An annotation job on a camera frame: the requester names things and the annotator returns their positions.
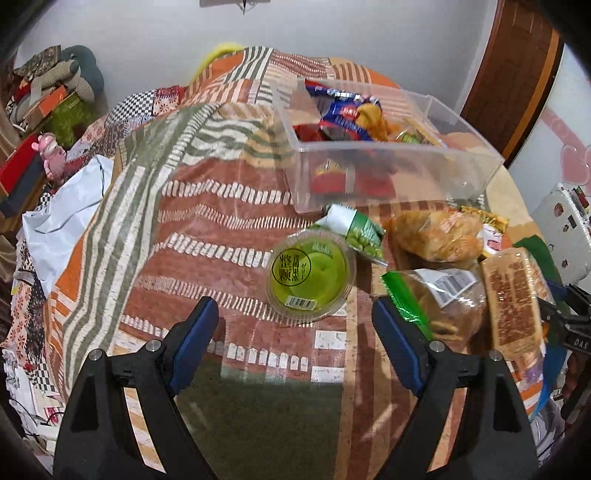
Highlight white and pink cabinet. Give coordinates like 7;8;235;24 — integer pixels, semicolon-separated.
505;44;591;222

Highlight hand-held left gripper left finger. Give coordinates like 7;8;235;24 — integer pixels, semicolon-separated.
53;296;220;480

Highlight white plastic bag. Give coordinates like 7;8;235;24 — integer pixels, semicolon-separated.
17;156;115;296

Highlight red box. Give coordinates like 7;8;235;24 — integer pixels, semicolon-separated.
0;134;48;219

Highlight pink plush toy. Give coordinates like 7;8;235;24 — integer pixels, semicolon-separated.
31;133;70;184

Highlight green jelly cup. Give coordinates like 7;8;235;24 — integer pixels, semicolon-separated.
266;231;357;324

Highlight wooden door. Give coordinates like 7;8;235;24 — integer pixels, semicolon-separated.
461;0;565;163

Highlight grey plush toy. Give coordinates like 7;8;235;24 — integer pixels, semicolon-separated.
28;45;105;103

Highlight clear plastic storage bin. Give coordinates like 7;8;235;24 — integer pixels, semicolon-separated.
272;76;506;215

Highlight white plastic chair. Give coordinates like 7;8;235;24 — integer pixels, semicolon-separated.
530;182;591;283

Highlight brown cracker packet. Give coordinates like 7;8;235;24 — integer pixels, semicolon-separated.
481;247;549;366

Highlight green and white snack packet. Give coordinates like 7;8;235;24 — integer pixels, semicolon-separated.
316;204;387;267

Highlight orange cardboard box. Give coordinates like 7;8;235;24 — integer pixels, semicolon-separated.
21;85;81;124

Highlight blue snack packet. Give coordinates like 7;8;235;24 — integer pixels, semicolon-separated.
305;79;385;140

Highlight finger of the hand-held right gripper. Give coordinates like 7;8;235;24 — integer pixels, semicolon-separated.
538;278;591;329

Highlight clear green-edged cookie bag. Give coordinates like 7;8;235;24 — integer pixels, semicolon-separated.
380;267;489;343

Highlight yellow cloth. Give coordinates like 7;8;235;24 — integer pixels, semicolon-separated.
191;42;245;85

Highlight yellow and red snack packet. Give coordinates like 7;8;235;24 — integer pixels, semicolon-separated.
459;206;509;258

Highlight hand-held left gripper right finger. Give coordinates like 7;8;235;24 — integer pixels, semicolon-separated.
372;295;541;480

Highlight yellow chips packet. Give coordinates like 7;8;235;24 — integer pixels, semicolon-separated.
355;104;403;141

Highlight orange bread bag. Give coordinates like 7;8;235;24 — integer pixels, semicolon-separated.
385;210;485;264

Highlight patterned patchwork blanket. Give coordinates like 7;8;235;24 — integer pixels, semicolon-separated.
0;46;548;480

